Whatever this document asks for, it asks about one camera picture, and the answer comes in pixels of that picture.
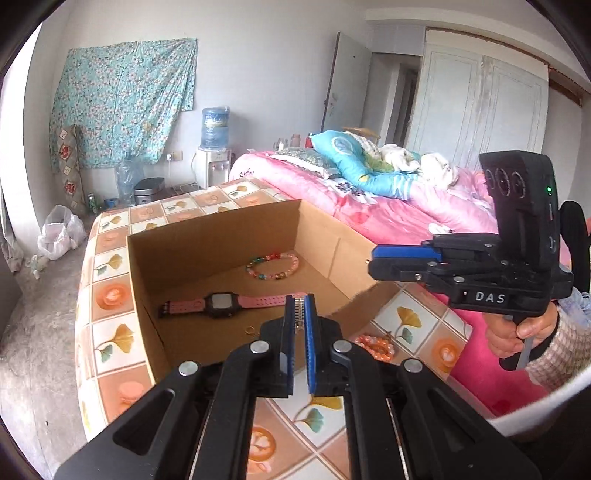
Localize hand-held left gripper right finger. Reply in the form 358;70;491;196
304;294;541;480

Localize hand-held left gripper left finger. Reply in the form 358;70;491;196
53;295;296;480

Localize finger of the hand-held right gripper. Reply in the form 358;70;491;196
368;258;502;289
372;233;504;260

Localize pink orange bead bracelet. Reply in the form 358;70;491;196
353;333;396;361

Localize multicolour bead bracelet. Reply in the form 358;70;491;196
245;250;300;282

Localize pink strap digital watch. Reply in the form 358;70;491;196
158;291;308;320

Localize brown cardboard box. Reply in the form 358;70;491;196
126;198;402;386

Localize person's right forearm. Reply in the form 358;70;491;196
524;295;591;393

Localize person's right hand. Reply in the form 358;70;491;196
485;307;560;358

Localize white crumpled clothes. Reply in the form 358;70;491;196
379;144;460;188

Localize white wardrobe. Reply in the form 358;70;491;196
406;28;550;174

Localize blue patterned quilt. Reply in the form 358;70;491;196
311;130;428;200

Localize grey patterned pillow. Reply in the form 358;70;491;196
272;148;342;178

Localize white door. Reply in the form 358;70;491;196
321;31;374;134

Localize tile-pattern tablecloth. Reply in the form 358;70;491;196
75;178;474;480

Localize white water dispenser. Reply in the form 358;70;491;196
193;147;233;189

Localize grey rice cooker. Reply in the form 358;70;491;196
133;176;166;206

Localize white cloth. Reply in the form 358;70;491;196
489;374;591;444

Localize blue water jug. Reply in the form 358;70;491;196
201;105;230;151

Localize clear large water bottle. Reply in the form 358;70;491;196
115;151;145;207

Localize white plastic bag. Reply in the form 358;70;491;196
37;204;88;261

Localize red patterned cushion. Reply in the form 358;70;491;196
54;124;88;215

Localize teal floral wall cloth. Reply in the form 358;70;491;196
48;37;199;174

